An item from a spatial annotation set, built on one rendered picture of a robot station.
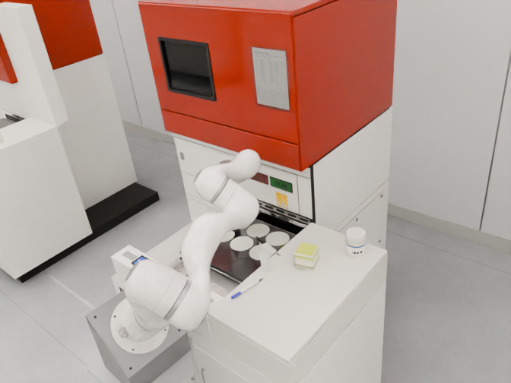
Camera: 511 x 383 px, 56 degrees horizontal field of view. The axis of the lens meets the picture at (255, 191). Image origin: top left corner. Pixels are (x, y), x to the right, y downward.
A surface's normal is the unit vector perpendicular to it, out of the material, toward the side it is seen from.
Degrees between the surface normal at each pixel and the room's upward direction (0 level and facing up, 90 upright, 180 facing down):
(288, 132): 90
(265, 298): 0
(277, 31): 90
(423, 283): 0
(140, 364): 42
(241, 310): 0
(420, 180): 90
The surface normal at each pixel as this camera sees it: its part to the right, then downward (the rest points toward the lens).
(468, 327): -0.10, -0.85
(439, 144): -0.64, 0.46
